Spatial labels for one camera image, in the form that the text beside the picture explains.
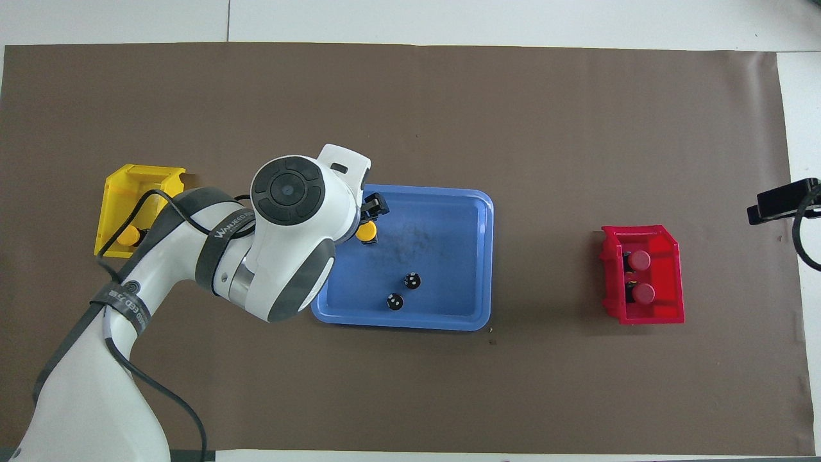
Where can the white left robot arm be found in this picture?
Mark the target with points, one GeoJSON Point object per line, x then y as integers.
{"type": "Point", "coordinates": [288, 256]}

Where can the yellow push button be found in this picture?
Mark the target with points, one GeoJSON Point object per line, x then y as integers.
{"type": "Point", "coordinates": [128, 236]}
{"type": "Point", "coordinates": [367, 232]}

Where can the brown paper table mat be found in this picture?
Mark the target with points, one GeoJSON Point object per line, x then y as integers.
{"type": "Point", "coordinates": [449, 398]}

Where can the yellow plastic storage bin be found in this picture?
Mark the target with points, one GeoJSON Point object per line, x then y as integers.
{"type": "Point", "coordinates": [118, 192]}

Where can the red plastic storage bin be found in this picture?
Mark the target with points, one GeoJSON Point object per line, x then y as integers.
{"type": "Point", "coordinates": [667, 282]}

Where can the blue plastic tray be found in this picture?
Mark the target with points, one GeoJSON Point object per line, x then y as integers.
{"type": "Point", "coordinates": [449, 289]}

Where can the small black cylinder part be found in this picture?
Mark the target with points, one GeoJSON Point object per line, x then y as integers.
{"type": "Point", "coordinates": [395, 301]}
{"type": "Point", "coordinates": [412, 280]}

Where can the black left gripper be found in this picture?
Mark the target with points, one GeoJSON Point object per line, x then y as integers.
{"type": "Point", "coordinates": [364, 213]}

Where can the red push button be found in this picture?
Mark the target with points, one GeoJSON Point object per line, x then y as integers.
{"type": "Point", "coordinates": [640, 260]}
{"type": "Point", "coordinates": [644, 294]}

